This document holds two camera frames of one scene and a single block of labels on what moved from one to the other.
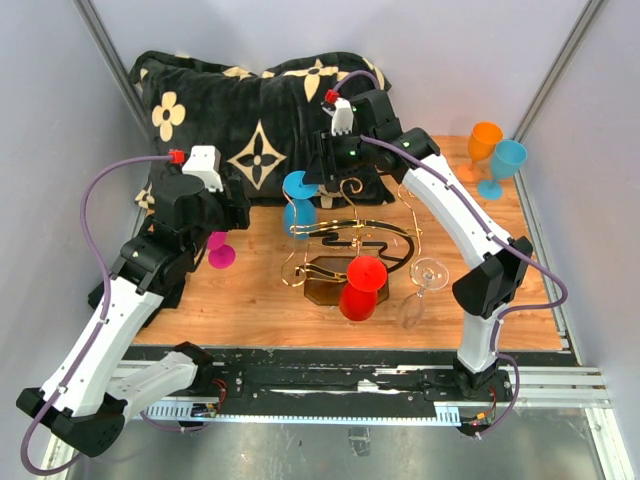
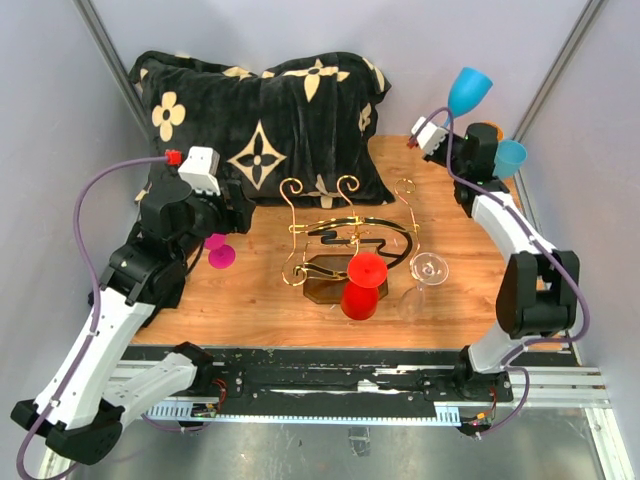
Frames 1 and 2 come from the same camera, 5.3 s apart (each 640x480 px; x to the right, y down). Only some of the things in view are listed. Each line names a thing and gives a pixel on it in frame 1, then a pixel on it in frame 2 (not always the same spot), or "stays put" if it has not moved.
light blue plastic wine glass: (506, 160) stays put
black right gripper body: (351, 154) -> (459, 166)
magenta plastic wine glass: (220, 255) stays put
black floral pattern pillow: (261, 117) stays put
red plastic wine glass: (358, 297) stays put
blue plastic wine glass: (301, 210) -> (468, 90)
